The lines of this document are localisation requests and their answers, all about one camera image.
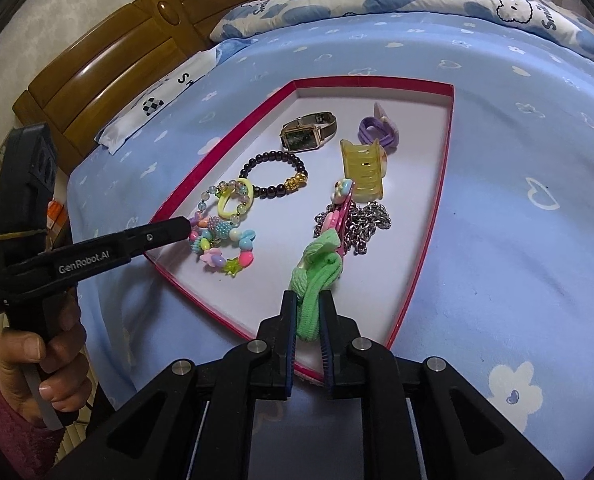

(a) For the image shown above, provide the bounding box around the gold square wristwatch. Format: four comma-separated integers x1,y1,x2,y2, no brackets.
279,112,339,153

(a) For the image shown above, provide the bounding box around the blue floral bed sheet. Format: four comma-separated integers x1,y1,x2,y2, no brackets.
64,7,594,480

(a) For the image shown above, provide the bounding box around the silver chain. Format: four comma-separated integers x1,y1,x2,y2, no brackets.
313,200,393,256

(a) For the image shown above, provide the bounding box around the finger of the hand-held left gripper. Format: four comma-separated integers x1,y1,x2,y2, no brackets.
112,215,194,262

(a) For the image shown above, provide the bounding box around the pink flower hair clip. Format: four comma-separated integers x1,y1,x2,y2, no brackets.
322,178,358,256

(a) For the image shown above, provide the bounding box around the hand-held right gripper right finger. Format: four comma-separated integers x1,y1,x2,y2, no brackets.
319,293,565,480

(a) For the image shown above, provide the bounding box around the green hair tie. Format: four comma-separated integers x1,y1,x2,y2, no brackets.
288,228,345,343

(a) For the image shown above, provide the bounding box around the purple hair tie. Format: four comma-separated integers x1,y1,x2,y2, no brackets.
358,102,403,150

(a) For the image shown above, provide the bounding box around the red shallow box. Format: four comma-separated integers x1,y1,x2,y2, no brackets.
143,77,455,383

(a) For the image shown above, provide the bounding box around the pastel clear bead bracelet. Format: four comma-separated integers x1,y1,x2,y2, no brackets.
196,180,250,226

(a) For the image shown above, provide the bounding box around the black bead bracelet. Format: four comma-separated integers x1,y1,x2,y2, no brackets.
238,150,309,200

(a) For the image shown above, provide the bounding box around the yellow plastic ring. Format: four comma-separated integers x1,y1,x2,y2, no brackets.
217,176,256,219

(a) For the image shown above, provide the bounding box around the small orange object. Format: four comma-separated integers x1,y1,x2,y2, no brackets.
47,200,70,241

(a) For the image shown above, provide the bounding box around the person's left forearm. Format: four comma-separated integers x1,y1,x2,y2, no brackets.
0,370,68,480

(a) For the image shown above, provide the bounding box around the white printed pillow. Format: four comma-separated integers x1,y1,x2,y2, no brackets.
94,37,263,153

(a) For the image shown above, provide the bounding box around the wooden headboard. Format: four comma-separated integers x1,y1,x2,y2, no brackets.
12,0,290,173

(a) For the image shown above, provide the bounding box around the yellow hair claw clip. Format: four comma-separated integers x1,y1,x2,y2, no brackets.
339,138,390,202

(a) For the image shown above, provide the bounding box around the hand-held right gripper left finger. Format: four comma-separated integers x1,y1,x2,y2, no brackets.
49,290,298,480

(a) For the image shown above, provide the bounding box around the colourful chunky bead bracelet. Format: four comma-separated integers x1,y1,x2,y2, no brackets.
188,214,257,279

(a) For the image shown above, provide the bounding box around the person's left hand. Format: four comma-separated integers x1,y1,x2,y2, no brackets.
0,292,88,432

